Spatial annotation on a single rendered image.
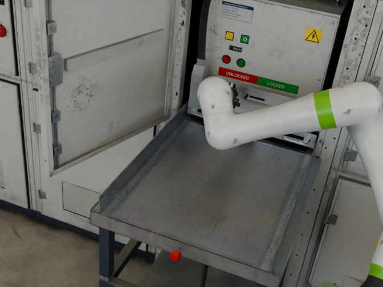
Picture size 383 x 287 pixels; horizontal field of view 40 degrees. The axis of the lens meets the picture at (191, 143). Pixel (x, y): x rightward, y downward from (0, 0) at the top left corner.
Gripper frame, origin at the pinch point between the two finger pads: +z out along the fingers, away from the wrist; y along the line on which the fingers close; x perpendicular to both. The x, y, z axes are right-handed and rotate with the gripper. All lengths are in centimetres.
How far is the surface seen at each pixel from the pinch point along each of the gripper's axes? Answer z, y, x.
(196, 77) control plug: -7.3, -5.5, -15.5
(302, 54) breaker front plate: -4.7, -23.1, 20.3
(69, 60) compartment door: -51, 2, -44
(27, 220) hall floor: 50, 87, -103
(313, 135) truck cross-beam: 9.4, 3.7, 31.4
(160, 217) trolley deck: -42, 42, -4
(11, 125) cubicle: 23, 37, -109
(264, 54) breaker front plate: -3.0, -20.2, 6.5
